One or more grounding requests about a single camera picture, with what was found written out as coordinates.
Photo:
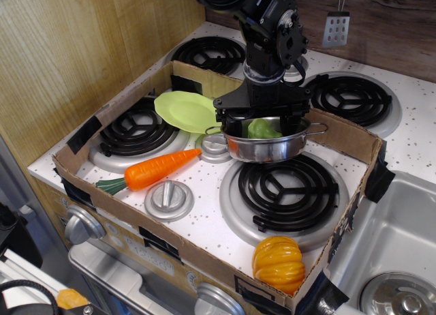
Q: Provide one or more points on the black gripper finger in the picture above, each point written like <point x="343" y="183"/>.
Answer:
<point x="289" y="124"/>
<point x="233" y="128"/>

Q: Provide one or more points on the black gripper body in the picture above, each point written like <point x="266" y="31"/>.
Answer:
<point x="250" y="101"/>

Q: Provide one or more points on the green toy broccoli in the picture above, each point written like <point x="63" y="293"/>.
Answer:
<point x="261" y="129"/>

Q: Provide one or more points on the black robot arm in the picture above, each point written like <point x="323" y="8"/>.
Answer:
<point x="274" y="43"/>

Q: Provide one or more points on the small steel pan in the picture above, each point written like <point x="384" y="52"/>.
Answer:
<point x="270" y="150"/>

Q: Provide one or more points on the middle silver stove knob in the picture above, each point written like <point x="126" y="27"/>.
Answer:
<point x="214" y="148"/>

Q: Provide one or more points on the light green plastic plate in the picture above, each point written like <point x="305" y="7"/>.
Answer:
<point x="187" y="111"/>

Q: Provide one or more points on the brown cardboard fence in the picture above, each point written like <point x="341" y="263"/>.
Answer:
<point x="202" y="240"/>

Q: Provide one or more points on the rear left black burner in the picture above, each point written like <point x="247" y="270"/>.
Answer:
<point x="219" y="54"/>

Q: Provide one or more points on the black burner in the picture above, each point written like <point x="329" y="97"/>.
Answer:
<point x="302" y="198"/>
<point x="358" y="98"/>
<point x="219" y="54"/>
<point x="137" y="135"/>

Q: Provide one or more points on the front right black burner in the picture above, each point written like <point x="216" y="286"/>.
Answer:
<point x="302" y="198"/>

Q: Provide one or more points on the rear right black burner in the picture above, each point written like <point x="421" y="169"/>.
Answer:
<point x="358" y="98"/>

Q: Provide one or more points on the hanging slotted metal spatula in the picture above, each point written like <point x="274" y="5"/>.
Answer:
<point x="336" y="27"/>

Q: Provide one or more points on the front silver stove knob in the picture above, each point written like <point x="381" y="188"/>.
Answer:
<point x="169" y="201"/>

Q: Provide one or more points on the front left black burner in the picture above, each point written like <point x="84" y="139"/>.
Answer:
<point x="137" y="135"/>

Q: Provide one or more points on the orange toy carrot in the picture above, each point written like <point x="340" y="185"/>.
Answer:
<point x="146" y="173"/>

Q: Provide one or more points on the orange toy pumpkin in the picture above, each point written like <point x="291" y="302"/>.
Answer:
<point x="277" y="261"/>

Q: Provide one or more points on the grey toy sink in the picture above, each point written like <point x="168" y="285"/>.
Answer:
<point x="396" y="234"/>

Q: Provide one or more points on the right silver oven knob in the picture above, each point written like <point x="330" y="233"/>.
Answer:
<point x="214" y="301"/>

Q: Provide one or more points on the silver oven knob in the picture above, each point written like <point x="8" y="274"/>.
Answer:
<point x="82" y="226"/>
<point x="214" y="301"/>

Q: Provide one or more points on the left silver oven knob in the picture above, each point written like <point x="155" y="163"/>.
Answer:
<point x="82" y="226"/>

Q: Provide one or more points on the silver sink drain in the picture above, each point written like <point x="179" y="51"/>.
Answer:
<point x="397" y="293"/>

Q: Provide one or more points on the orange sponge piece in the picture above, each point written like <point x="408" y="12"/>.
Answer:
<point x="69" y="298"/>

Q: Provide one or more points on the black device at left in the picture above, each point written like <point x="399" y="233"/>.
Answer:
<point x="16" y="237"/>

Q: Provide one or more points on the silver oven door handle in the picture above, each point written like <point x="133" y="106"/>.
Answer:
<point x="119" y="284"/>

